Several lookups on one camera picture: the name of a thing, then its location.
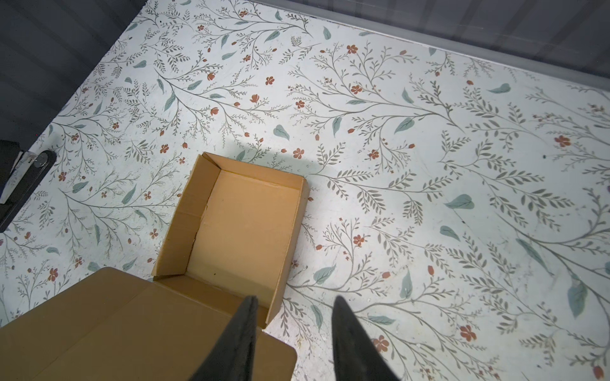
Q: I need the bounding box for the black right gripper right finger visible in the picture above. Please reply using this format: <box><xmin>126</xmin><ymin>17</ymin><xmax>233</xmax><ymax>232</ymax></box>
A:
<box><xmin>331</xmin><ymin>296</ymin><xmax>399</xmax><ymax>381</ymax></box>

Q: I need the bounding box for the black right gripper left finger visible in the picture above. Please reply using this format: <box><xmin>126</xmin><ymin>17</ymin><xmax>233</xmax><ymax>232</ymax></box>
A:
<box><xmin>190</xmin><ymin>296</ymin><xmax>258</xmax><ymax>381</ymax></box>

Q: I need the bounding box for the black stapler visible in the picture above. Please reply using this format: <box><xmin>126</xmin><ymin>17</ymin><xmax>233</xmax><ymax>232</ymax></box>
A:
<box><xmin>1</xmin><ymin>141</ymin><xmax>57</xmax><ymax>233</ymax></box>

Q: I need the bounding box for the brown cardboard box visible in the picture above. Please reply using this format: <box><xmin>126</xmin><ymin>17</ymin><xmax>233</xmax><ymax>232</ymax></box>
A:
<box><xmin>1</xmin><ymin>152</ymin><xmax>309</xmax><ymax>380</ymax></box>

